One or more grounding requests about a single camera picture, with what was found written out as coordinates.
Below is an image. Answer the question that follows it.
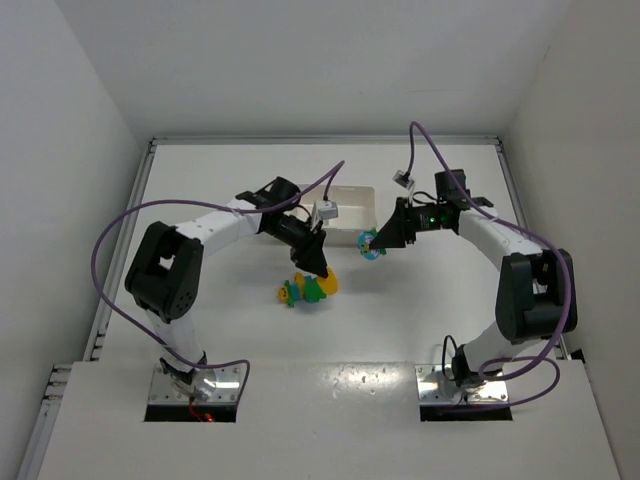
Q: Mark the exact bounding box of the yellow arch lego brick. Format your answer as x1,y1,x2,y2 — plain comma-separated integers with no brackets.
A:
294,272,305,291

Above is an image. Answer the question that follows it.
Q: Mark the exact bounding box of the blue curved lego brick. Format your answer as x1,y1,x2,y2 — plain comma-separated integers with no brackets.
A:
357,238,387,261

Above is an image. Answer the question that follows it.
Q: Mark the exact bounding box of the yellow curved lego brick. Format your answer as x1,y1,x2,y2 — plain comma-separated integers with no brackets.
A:
317,268,339,296

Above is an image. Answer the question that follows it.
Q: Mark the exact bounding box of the small green lego brick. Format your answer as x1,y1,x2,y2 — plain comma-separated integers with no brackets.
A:
303,276,326,304

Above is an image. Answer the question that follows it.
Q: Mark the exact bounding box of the yellow face lego piece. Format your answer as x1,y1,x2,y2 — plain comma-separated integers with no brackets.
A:
278,286,290,304

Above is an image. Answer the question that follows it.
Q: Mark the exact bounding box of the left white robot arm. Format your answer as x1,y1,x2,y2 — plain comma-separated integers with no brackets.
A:
124,177,338,389

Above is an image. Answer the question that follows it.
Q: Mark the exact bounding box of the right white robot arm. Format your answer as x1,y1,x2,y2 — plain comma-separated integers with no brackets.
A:
358,169,577,386

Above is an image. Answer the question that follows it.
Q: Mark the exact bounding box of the white three-compartment tray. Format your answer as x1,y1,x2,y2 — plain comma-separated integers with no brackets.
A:
269,184,377,247

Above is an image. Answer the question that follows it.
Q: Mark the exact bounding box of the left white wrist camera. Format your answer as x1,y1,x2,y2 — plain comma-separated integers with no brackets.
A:
312,199,339,222

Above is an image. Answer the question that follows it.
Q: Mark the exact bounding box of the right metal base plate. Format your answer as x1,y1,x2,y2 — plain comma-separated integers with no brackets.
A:
415,364,509,408

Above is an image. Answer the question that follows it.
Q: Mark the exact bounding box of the metal base plate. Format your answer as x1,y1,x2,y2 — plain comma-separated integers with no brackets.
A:
415,364,509,408
148,364,244,407

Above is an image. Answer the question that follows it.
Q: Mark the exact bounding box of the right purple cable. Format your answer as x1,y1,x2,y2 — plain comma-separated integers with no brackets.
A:
408,121,574,411

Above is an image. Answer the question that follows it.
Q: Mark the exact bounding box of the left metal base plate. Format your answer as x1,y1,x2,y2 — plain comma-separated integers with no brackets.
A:
148,364,244,407

